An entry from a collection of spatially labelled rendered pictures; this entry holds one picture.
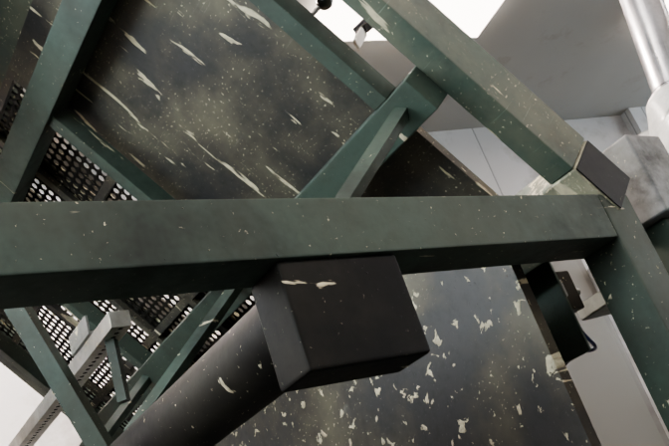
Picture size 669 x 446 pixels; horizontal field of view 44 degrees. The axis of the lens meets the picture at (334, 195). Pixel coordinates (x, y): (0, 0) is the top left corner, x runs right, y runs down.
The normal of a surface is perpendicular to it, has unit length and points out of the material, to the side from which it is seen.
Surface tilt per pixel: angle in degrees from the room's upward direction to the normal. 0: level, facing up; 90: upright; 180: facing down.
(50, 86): 130
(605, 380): 90
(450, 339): 90
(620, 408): 90
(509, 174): 90
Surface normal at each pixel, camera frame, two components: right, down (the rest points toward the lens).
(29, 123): -0.42, 0.56
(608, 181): 0.51, -0.51
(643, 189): -0.81, 0.01
